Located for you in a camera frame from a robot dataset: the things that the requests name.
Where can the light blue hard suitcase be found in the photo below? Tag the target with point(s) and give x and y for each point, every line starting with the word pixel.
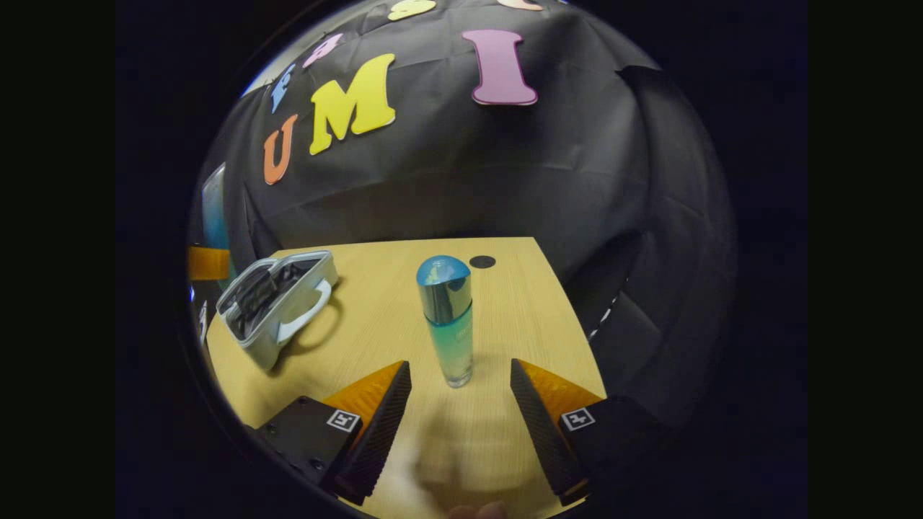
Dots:
pixel 263 349

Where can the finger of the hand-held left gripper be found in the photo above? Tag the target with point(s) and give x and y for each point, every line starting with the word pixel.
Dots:
pixel 209 264
pixel 200 303

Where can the computer monitor screen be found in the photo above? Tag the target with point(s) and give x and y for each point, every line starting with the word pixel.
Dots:
pixel 214 209

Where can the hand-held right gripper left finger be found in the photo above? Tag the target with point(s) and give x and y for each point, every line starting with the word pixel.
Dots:
pixel 378 440

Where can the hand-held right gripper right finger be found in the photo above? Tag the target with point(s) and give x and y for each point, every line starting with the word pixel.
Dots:
pixel 541 432

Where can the blue capped glass bottle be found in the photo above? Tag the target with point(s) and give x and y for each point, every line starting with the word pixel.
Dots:
pixel 447 324

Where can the black table grommet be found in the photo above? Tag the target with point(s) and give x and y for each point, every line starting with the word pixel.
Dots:
pixel 482 262

